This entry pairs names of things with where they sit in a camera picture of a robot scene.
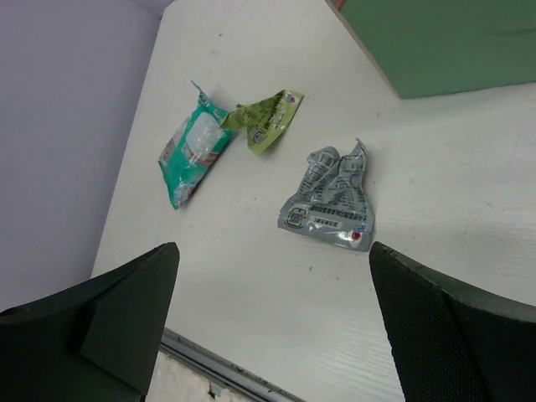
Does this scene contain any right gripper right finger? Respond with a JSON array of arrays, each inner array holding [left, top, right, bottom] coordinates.
[[369, 242, 535, 401]]

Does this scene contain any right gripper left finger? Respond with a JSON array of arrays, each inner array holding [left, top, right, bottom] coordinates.
[[1, 243, 179, 401]]

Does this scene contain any green paper bag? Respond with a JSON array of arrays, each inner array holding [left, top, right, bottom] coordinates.
[[329, 0, 535, 99]]

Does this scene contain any silver foil wrapper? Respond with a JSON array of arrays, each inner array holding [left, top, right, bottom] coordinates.
[[277, 140, 374, 252]]

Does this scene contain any teal snack packet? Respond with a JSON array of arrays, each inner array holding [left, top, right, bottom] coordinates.
[[158, 85, 233, 209]]

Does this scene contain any small green wrapper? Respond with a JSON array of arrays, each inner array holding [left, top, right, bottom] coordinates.
[[220, 90, 304, 154]]

